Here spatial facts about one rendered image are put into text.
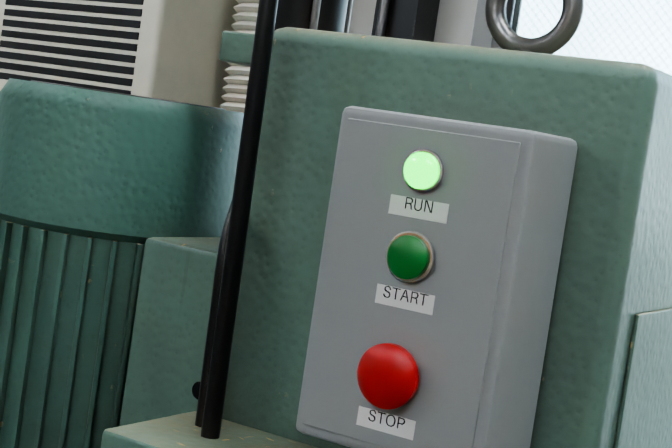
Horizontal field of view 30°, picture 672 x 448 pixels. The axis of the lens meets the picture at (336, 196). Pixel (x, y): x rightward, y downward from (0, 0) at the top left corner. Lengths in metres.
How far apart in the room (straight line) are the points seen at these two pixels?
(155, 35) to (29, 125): 1.55
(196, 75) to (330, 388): 1.87
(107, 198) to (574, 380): 0.34
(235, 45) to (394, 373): 0.30
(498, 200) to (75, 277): 0.35
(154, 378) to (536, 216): 0.31
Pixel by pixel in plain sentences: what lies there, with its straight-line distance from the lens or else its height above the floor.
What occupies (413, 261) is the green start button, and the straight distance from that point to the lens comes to 0.57.
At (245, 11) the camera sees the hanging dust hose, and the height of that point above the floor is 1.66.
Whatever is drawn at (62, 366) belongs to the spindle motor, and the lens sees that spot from 0.83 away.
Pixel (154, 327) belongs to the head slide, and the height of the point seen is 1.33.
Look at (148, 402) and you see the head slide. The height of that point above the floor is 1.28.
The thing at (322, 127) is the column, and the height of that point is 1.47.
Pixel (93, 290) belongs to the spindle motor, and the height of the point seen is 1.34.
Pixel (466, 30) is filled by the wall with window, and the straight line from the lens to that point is 2.28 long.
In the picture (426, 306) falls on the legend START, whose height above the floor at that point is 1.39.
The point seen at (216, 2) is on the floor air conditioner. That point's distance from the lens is 2.47.
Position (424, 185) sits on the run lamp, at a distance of 0.57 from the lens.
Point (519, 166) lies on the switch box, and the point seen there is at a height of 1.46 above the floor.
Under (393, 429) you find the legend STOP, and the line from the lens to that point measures 0.59.
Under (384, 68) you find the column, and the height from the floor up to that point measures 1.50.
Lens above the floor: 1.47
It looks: 3 degrees down
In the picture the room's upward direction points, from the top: 8 degrees clockwise
